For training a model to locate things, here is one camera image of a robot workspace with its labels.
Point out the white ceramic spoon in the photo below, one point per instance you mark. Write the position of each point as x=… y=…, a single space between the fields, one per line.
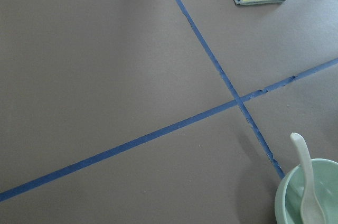
x=310 y=210

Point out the green ceramic bowl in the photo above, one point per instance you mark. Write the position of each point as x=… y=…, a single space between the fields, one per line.
x=290 y=191

